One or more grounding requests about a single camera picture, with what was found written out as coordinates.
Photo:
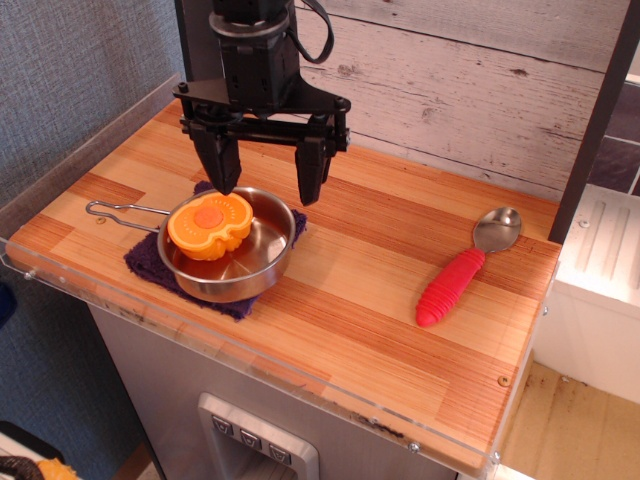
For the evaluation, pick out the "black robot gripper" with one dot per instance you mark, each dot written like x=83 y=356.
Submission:
x=261 y=96

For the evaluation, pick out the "orange toy pumpkin half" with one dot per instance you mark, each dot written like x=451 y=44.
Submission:
x=210 y=225

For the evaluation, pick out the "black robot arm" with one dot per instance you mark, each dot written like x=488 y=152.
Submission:
x=245 y=12

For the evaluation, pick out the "black orange object at corner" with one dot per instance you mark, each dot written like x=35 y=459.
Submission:
x=26 y=456

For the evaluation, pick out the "purple cloth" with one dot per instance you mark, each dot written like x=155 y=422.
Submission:
x=150 y=260

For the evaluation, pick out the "grey toy fridge cabinet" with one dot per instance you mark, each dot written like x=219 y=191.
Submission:
x=164 y=379

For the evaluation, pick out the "silver dispenser panel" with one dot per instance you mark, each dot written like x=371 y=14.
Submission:
x=244 y=446

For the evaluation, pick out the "white toy sink unit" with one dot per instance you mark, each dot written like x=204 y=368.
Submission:
x=589 y=327

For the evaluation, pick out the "dark left support post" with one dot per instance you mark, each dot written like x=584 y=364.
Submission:
x=204 y=78

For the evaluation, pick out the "dark support post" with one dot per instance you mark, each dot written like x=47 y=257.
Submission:
x=204 y=78
x=604 y=106

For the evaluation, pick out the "steel pot with wire handle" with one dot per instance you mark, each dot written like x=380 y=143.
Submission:
x=139 y=217

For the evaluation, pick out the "spoon with red handle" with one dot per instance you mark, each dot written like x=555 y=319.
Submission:
x=496 y=231

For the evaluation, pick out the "dark right support post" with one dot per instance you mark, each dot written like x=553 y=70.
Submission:
x=604 y=106

